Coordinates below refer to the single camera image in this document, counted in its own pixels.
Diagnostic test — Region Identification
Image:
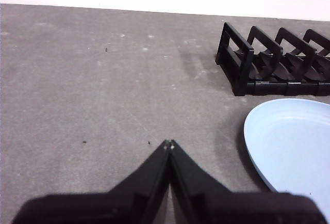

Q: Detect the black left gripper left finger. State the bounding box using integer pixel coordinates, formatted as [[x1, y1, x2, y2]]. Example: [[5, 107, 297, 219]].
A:
[[11, 139, 171, 224]]

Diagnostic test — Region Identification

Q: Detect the blue plate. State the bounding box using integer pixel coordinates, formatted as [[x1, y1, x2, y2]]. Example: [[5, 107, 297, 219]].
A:
[[243, 98, 330, 217]]

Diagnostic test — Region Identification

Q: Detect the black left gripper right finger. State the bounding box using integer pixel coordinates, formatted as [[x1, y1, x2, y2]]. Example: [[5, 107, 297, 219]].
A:
[[170, 139, 328, 224]]

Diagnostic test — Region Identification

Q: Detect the black plate rack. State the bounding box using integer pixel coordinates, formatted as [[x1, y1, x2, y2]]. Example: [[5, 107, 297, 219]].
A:
[[216, 22, 330, 97]]

